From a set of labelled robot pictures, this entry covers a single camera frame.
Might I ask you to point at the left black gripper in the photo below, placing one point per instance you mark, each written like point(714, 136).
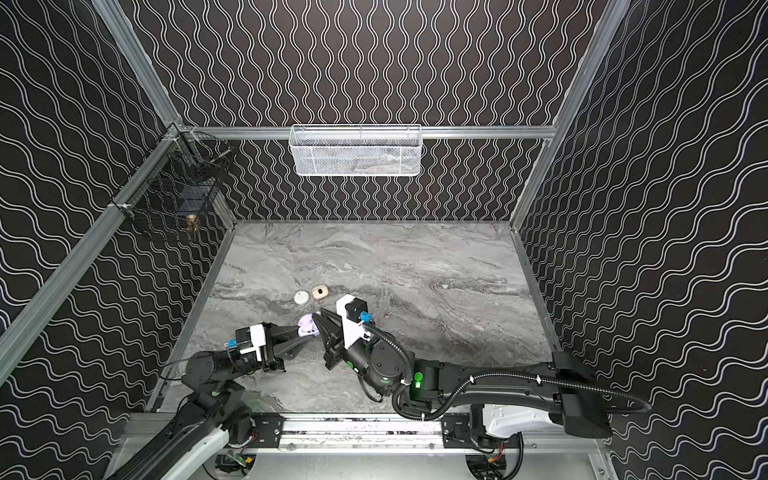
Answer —
point(274, 347)

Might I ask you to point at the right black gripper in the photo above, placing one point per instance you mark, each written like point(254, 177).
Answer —
point(334, 339)

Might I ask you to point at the purple round charging case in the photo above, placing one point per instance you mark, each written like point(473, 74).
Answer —
point(307, 327)

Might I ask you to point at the beige earbud charging case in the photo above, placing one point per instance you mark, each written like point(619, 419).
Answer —
point(320, 292)

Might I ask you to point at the white round charging case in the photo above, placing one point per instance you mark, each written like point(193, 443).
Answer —
point(301, 297)

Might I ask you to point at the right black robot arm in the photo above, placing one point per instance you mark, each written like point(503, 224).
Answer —
point(562, 391)

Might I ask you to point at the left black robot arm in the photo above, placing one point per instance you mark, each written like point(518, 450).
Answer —
point(213, 415)

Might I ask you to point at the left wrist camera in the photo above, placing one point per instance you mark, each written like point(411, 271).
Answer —
point(249, 340)

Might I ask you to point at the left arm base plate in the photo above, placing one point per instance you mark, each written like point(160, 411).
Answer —
point(266, 431)

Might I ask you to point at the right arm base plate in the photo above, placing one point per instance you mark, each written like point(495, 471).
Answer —
point(458, 432)

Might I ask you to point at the white mesh wall basket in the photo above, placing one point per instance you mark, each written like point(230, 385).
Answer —
point(356, 150)

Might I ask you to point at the black wire wall basket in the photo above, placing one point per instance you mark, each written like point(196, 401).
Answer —
point(186, 181)

